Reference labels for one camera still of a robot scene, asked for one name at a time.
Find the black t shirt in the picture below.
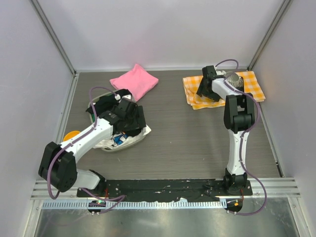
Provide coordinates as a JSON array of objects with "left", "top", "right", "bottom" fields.
[{"left": 86, "top": 89, "right": 146, "bottom": 137}]

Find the white printed t shirt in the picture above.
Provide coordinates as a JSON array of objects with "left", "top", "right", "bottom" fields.
[{"left": 93, "top": 126, "right": 152, "bottom": 152}]

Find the grey laundry basket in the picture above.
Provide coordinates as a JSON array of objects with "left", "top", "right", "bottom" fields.
[{"left": 92, "top": 92, "right": 152, "bottom": 152}]

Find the orange checkered cloth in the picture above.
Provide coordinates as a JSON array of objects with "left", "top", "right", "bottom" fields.
[{"left": 183, "top": 71, "right": 266, "bottom": 110}]

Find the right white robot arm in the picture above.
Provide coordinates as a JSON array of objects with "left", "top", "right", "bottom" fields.
[{"left": 197, "top": 65, "right": 255, "bottom": 195}]

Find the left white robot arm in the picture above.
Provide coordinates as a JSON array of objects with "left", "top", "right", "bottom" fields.
[{"left": 38, "top": 98, "right": 146, "bottom": 195}]

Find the grey striped ceramic cup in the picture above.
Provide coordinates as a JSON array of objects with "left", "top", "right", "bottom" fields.
[{"left": 217, "top": 72, "right": 244, "bottom": 89}]

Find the pink folded towel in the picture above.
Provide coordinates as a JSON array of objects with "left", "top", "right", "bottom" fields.
[{"left": 110, "top": 64, "right": 158, "bottom": 101}]

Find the orange plastic bowl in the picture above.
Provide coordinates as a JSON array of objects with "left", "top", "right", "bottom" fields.
[{"left": 63, "top": 130, "right": 80, "bottom": 142}]

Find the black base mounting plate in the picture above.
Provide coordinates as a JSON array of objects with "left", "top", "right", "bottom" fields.
[{"left": 89, "top": 179, "right": 253, "bottom": 202}]

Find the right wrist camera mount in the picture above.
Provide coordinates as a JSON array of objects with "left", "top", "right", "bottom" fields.
[{"left": 216, "top": 70, "right": 226, "bottom": 77}]

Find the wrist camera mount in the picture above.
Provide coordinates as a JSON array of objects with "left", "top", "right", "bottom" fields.
[
  {"left": 114, "top": 89, "right": 133, "bottom": 101},
  {"left": 216, "top": 70, "right": 226, "bottom": 77}
]

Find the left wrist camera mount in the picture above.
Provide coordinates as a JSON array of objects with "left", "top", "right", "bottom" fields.
[{"left": 114, "top": 89, "right": 133, "bottom": 101}]

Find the white slotted cable duct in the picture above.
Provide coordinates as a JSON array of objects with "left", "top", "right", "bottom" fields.
[{"left": 42, "top": 199, "right": 227, "bottom": 210}]

